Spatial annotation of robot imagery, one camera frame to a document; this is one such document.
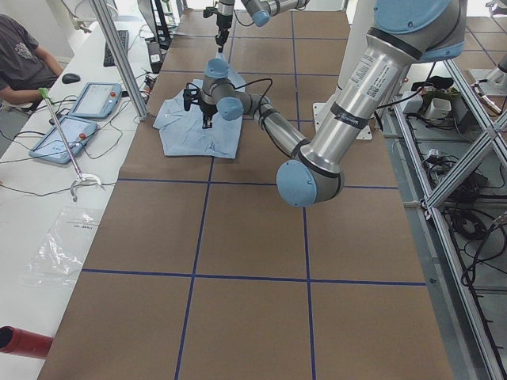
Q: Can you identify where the blue teach pendant near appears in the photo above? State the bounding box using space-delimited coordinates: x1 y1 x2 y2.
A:
29 115 98 165

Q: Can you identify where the blue teach pendant far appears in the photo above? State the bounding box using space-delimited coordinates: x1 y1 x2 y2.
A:
68 82 122 120

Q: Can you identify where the metal reacher grabber stick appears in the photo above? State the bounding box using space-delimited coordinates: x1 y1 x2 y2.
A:
38 88 103 202

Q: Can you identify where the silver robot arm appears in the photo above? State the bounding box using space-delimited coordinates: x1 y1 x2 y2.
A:
203 0 309 53
184 1 467 207

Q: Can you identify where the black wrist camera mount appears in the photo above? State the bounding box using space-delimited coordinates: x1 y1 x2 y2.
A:
203 6 217 18
183 82 200 112

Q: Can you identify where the light blue button-up shirt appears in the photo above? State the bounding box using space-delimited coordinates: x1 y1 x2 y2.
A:
153 51 246 160

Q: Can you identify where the seated person dark shirt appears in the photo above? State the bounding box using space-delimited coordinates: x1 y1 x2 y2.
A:
1 14 63 107

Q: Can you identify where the blue teach pendant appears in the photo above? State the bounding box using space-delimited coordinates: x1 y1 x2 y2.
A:
68 82 122 120
29 115 98 165

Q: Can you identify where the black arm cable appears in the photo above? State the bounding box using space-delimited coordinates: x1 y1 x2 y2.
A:
233 77 274 120

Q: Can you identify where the red cylinder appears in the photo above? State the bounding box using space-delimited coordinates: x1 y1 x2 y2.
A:
1 326 53 359

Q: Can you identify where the clear plastic bag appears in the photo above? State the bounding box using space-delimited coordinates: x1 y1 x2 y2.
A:
21 207 104 288

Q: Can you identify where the aluminium frame post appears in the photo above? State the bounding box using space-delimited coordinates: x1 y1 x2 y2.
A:
90 0 148 121

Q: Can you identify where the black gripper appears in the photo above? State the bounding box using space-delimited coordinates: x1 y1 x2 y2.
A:
215 13 232 53
199 101 217 130

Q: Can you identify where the black computer mouse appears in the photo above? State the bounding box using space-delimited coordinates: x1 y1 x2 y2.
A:
61 73 81 84

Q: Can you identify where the black keyboard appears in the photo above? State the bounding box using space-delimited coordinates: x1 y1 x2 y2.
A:
103 29 131 67

